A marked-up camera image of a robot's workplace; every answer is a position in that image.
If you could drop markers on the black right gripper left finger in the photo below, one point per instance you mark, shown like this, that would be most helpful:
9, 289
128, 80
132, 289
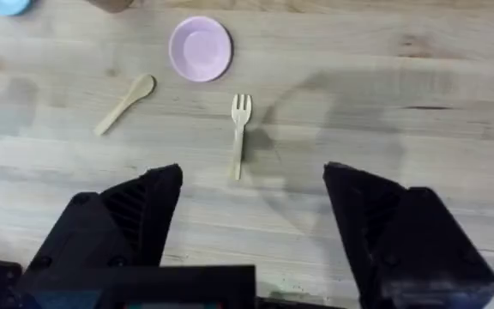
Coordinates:
144, 214

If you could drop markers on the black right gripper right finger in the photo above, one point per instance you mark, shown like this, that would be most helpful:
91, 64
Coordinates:
405, 249

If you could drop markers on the wooden spoon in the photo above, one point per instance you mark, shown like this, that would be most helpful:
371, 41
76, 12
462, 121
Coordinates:
129, 102

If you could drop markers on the wooden fork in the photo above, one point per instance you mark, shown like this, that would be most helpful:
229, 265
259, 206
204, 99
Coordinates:
239, 129

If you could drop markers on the pink plate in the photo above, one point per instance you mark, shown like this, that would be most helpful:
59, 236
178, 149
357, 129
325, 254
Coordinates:
200, 48

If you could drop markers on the brown cup container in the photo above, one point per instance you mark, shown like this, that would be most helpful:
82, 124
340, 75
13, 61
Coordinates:
110, 4

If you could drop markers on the light blue plate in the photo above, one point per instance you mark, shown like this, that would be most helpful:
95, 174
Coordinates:
7, 5

